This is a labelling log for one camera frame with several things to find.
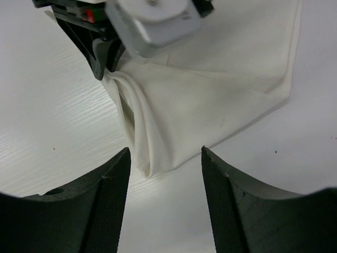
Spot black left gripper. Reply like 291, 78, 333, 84
33, 0, 125, 81

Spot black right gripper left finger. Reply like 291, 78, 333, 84
1, 148, 131, 252

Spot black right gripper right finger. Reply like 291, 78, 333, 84
201, 147, 336, 252

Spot white cloth napkin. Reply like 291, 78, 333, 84
102, 1, 302, 178

